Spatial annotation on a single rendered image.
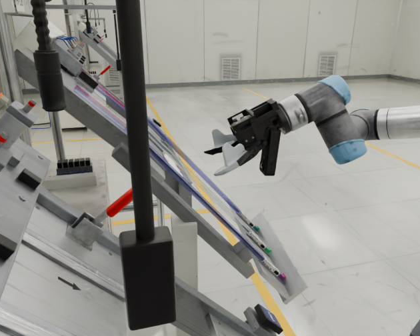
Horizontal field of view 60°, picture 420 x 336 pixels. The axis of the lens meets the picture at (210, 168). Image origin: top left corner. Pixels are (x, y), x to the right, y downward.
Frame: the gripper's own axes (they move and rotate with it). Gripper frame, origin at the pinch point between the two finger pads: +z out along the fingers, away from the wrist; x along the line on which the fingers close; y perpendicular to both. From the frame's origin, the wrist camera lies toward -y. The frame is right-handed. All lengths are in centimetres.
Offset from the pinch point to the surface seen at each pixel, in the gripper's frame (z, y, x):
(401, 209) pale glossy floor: -107, -160, -137
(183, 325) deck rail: 14.5, -7.9, 33.8
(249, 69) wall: -159, -150, -736
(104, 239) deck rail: 16.0, 12.4, 34.9
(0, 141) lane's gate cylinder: 9, 31, 55
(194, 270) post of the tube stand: 15.6, -22.1, 3.1
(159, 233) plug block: 2, 26, 65
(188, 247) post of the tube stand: 13.8, -15.3, 3.1
